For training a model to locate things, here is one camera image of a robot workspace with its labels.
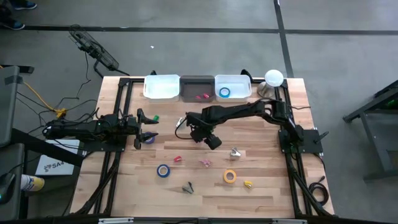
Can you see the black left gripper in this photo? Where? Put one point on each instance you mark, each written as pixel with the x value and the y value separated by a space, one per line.
pixel 129 127

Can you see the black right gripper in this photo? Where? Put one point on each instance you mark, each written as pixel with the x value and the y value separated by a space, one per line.
pixel 200 130

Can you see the purple tape roll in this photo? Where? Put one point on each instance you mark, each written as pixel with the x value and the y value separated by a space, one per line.
pixel 151 140

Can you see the green mini stapler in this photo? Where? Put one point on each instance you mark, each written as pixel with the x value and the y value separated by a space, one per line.
pixel 156 118

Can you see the pink staple remover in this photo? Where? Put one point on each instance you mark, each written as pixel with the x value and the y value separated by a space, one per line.
pixel 206 162

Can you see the yellow tape roll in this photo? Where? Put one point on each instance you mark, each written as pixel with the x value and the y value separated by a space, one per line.
pixel 225 176

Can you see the mint staple remover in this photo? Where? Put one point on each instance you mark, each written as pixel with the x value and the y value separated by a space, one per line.
pixel 179 122

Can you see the dark blue tape roll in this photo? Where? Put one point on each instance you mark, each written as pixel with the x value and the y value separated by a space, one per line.
pixel 158 171

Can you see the light blue tape roll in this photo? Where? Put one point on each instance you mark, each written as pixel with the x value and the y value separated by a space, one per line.
pixel 220 92

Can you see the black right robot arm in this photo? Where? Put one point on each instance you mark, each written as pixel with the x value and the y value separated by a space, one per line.
pixel 242 110

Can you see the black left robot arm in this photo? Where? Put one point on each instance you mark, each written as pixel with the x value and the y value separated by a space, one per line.
pixel 77 129

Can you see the white plastic bin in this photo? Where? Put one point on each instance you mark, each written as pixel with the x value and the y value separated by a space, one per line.
pixel 161 87
pixel 237 85

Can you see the grey translucent plastic bin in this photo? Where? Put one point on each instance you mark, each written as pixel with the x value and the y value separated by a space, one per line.
pixel 197 85

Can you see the white mushroom lamp brass base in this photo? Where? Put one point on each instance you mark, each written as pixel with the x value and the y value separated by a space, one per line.
pixel 273 77

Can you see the black floor fan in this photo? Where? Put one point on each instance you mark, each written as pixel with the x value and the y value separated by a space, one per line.
pixel 93 51

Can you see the white printed paper sheet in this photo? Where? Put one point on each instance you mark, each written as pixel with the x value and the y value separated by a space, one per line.
pixel 56 166

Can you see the black diagonal desk beam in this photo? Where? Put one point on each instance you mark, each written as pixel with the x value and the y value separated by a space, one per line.
pixel 46 146

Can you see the black clamp lever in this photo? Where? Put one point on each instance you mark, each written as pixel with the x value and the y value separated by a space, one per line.
pixel 321 137

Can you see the yellow white spray can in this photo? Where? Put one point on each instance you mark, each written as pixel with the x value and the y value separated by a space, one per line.
pixel 32 183

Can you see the grey desk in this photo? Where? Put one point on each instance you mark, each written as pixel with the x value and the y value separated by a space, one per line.
pixel 7 105
pixel 12 155

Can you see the black computer mouse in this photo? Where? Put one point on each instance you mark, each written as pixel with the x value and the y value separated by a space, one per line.
pixel 5 186

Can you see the person's shoe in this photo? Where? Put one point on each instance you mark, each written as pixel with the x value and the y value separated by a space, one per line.
pixel 14 25
pixel 26 4

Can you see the black aluminium rig frame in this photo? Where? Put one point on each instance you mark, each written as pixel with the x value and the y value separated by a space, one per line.
pixel 120 93

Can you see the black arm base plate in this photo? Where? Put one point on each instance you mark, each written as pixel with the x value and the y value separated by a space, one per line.
pixel 311 140
pixel 93 146

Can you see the black curved bracket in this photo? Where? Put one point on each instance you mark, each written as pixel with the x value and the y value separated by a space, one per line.
pixel 153 73
pixel 246 73

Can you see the silver metal bracket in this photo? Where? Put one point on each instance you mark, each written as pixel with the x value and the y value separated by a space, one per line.
pixel 115 220
pixel 289 221

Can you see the black metal table frame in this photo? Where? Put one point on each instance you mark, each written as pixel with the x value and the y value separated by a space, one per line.
pixel 374 140

